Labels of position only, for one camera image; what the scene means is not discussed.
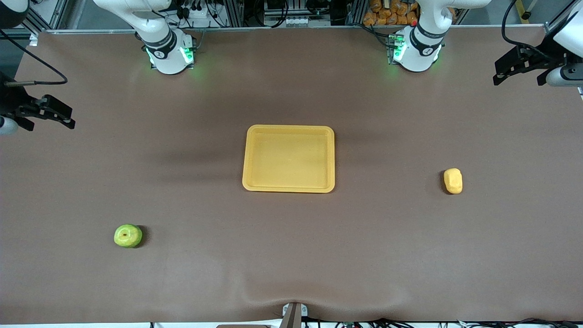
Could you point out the yellow potato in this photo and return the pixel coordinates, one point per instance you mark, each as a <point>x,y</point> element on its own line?
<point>453,181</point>

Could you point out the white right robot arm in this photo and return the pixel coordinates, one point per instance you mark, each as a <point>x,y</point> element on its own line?
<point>166,57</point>

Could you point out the bag of orange items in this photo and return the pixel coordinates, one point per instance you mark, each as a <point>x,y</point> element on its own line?
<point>391,11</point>

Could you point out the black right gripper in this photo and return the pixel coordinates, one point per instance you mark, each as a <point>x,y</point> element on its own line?
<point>10,100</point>

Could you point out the aluminium frame strut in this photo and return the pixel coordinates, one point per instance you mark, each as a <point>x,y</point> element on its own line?
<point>43,20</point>
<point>549,26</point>

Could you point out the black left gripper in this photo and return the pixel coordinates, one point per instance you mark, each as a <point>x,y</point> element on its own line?
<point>541,60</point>

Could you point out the green apple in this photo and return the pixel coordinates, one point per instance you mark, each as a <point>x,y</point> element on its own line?
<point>127,236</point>

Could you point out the metal table clamp bracket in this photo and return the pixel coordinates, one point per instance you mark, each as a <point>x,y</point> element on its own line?
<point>294,314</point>

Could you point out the white power strip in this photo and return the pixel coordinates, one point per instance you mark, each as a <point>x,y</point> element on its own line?
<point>193,12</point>

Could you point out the yellow plastic tray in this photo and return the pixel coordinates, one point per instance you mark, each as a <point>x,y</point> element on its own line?
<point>289,159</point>

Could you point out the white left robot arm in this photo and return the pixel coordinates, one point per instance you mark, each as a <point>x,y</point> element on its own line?
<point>421,50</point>

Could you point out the aluminium table edge rail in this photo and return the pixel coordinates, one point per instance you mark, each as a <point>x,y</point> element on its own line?
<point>273,28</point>

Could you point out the brown table cover mat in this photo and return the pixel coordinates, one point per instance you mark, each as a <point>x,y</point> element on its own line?
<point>291,250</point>

